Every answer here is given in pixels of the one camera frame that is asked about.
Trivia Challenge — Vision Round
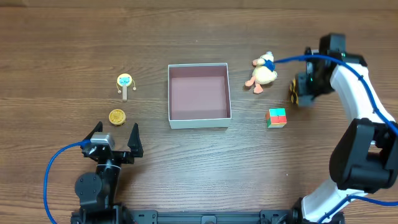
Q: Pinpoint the blue cable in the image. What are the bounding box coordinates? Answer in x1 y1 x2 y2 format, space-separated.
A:
43 139 94 224
273 54 398 224

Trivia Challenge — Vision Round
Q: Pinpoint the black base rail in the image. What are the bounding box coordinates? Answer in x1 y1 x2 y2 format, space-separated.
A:
121 210 309 224

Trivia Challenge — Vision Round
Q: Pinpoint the right blue cable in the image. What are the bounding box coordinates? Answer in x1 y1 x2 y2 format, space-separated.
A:
273 54 398 224

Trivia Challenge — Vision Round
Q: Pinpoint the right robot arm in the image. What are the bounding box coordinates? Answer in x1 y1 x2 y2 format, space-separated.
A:
289 34 397 223

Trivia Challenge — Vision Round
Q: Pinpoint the white cardboard box pink inside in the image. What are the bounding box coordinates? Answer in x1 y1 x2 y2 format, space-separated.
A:
168 63 231 129

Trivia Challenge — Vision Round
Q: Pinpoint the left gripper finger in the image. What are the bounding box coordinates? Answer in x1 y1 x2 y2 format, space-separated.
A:
127 123 144 157
83 121 103 140

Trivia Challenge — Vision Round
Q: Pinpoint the round yellow wheel toy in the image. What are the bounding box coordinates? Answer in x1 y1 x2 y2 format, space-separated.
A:
108 109 126 126

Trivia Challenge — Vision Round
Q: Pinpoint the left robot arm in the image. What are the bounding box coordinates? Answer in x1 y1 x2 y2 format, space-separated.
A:
70 121 144 224

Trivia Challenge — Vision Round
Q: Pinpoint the wooden rattle drum toy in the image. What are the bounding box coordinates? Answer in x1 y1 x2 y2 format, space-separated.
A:
116 73 137 102

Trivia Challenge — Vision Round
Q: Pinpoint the yellow grey toy truck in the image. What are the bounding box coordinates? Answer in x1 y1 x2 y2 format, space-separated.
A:
289 78 313 107

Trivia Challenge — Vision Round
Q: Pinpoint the left blue cable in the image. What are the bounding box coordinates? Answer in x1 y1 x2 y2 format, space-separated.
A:
43 139 94 224

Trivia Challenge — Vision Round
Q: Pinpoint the colourful puzzle cube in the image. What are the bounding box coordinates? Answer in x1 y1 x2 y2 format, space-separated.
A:
266 108 287 128

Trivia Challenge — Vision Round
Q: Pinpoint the plush duck blue scarf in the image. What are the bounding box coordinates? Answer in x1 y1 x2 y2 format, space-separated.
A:
244 51 277 94

